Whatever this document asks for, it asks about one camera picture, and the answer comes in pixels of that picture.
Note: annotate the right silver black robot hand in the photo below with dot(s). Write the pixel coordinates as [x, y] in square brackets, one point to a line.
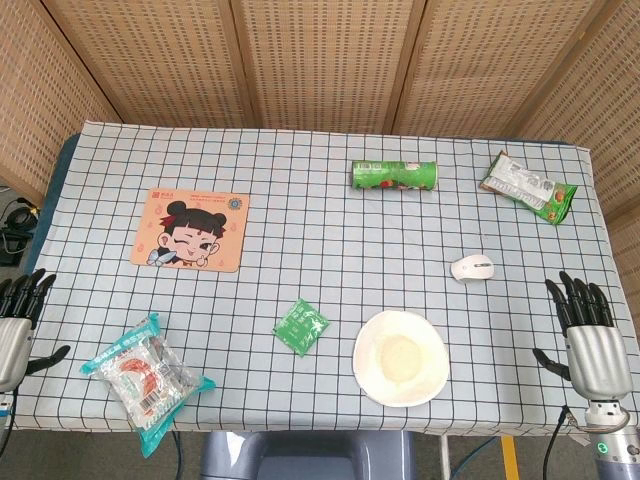
[597, 360]

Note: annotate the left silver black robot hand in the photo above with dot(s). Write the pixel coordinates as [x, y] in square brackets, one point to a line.
[15, 350]

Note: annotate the white computer mouse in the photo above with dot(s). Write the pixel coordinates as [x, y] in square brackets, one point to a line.
[470, 269]

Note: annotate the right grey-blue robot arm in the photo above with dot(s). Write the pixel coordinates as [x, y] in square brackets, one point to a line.
[617, 450]

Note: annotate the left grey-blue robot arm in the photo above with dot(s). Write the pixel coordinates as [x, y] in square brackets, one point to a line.
[4, 405]

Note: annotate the orange cartoon girl mouse pad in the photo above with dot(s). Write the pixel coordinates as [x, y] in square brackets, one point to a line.
[220, 240]

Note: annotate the teal clear snack bag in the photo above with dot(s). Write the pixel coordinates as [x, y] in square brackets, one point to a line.
[145, 380]

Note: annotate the white table leg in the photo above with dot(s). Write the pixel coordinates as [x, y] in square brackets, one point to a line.
[444, 457]

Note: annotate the green white snack bag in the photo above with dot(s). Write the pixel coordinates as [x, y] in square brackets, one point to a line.
[525, 185]

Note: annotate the white paper plate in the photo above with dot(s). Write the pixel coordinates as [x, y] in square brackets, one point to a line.
[400, 357]

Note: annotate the green chip can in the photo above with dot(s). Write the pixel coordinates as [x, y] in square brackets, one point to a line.
[395, 175]

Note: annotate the green tea sachet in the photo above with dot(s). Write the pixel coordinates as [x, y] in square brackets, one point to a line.
[300, 327]

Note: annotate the blue checked tablecloth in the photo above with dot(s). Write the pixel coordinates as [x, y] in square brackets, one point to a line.
[310, 240]

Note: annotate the woven wooden folding screen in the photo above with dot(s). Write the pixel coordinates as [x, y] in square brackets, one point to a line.
[325, 60]

